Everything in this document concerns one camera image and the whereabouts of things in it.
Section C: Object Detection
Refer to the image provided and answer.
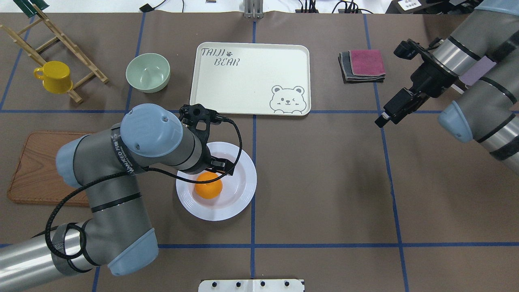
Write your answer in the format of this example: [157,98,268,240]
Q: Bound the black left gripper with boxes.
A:
[201,152,236,176]

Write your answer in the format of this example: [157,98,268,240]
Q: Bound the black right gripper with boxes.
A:
[375,57,458,128]

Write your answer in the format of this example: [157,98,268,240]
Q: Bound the orange fruit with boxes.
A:
[194,172,223,200]

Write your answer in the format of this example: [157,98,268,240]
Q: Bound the white round plate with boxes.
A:
[176,151,257,221]

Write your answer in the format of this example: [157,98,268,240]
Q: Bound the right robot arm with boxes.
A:
[375,0,519,173]

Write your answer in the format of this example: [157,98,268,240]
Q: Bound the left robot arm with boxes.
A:
[1,103,236,292]

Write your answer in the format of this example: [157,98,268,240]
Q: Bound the cream bear serving tray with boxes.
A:
[189,41,311,116]

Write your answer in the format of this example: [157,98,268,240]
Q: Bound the stacked grey and pink cloths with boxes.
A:
[338,49,386,84]

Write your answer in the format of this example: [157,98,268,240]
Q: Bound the purple cup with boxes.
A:
[459,56,496,86]

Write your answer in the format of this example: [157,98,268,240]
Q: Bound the green bowl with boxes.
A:
[125,52,171,94]

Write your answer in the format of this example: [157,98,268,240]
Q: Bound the brown wooden cutting board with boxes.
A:
[6,131,86,205]

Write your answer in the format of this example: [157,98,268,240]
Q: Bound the yellow mug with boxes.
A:
[33,61,73,94]

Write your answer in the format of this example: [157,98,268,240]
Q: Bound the wooden dish rack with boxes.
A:
[0,4,109,103]

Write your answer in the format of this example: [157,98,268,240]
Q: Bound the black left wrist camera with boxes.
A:
[179,104,224,139]

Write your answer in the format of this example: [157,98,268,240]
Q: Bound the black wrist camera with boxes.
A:
[393,39,431,61]
[179,104,224,139]

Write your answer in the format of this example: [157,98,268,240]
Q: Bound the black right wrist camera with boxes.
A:
[393,39,431,61]

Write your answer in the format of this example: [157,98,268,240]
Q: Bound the white mounting base plate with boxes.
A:
[198,279,306,292]

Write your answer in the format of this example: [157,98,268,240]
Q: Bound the black left camera cable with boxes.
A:
[45,116,243,260]

